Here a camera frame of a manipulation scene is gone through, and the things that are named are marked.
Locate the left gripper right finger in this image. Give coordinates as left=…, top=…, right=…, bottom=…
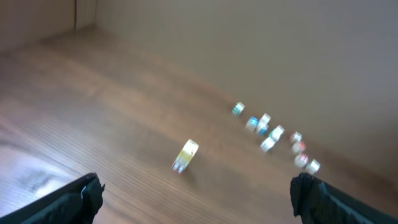
left=290, top=172, right=397, bottom=224

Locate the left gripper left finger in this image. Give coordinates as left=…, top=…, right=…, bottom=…
left=1, top=172, right=105, bottom=224

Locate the blue sided picture block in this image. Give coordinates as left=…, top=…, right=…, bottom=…
left=256, top=122, right=269, bottom=136

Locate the green sided block upper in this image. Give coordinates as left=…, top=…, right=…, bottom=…
left=269, top=125, right=285, bottom=142

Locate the plain top block upper middle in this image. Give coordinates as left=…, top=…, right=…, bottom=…
left=259, top=113, right=271, bottom=124

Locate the red sided base block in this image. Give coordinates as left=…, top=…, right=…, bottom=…
left=172, top=161, right=186, bottom=174

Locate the blue H letter block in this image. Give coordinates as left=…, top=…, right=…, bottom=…
left=246, top=116, right=259, bottom=131

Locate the red V letter block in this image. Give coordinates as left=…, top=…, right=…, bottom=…
left=294, top=153, right=308, bottom=169

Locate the plain block far right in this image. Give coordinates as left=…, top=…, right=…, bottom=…
left=305, top=159, right=320, bottom=175

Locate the red M letter block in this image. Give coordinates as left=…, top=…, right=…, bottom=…
left=292, top=141, right=307, bottom=154

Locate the yellow sided picture block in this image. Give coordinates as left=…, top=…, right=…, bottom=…
left=182, top=139, right=199, bottom=157

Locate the green letter block far left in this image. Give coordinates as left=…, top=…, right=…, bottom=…
left=231, top=102, right=245, bottom=116

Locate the plain block upper right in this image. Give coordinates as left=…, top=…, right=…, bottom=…
left=289, top=131, right=302, bottom=144

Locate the plain block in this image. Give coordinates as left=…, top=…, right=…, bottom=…
left=289, top=131, right=302, bottom=144
left=305, top=159, right=320, bottom=175
left=259, top=113, right=271, bottom=124

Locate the blue P letter block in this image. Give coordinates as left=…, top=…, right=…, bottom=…
left=260, top=137, right=275, bottom=152

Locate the green sided letter block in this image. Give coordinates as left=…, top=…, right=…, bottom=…
left=175, top=152, right=192, bottom=166

